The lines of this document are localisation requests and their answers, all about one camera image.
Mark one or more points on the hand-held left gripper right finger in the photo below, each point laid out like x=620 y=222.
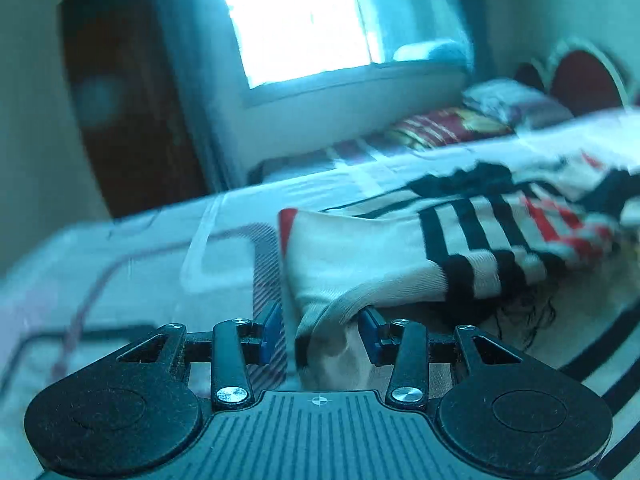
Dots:
x=370 y=335

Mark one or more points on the light blue cloth bundle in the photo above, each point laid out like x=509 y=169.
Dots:
x=430 y=51

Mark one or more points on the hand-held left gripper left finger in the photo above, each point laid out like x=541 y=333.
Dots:
x=270 y=332

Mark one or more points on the bright window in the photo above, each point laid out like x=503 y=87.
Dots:
x=300 y=25

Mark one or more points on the red white headboard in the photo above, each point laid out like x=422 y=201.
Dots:
x=580 y=80

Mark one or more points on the bed with patterned sheet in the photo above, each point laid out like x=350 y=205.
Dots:
x=150 y=240

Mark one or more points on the striped pillow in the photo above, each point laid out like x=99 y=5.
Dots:
x=510 y=102

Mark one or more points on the black red striped white shirt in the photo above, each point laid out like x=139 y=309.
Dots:
x=350 y=250

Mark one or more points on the red printed pillow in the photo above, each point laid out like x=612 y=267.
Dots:
x=445 y=129

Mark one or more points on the dark wooden door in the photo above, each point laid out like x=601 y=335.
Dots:
x=125 y=110

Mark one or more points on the blue curtain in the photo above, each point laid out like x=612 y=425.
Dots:
x=475 y=10
x=200 y=85

